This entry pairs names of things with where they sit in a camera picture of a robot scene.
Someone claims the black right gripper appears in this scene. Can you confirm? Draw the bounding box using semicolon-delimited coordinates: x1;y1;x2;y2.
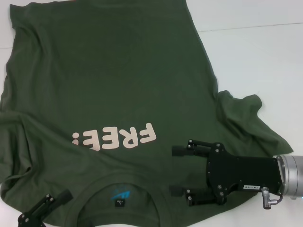
169;139;285;207

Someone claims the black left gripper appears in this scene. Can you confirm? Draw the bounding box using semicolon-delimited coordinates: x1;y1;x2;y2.
17;189;73;227

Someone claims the dark green FREE t-shirt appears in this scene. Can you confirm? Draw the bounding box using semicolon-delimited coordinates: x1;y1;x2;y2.
0;0;294;227

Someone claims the silver right wrist cable connector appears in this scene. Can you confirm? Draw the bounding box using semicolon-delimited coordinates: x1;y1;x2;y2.
261;186;284;210

